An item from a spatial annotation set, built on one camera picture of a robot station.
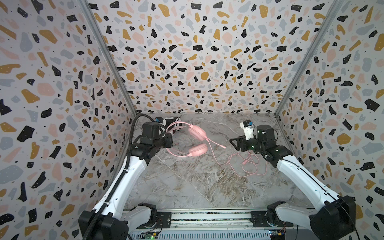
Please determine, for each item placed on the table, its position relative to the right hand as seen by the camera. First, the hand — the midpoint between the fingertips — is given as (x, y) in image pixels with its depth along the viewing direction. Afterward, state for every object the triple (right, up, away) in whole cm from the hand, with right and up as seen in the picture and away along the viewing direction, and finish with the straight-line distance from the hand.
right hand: (232, 136), depth 78 cm
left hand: (-32, +1, -2) cm, 32 cm away
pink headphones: (-18, -6, -5) cm, 20 cm away
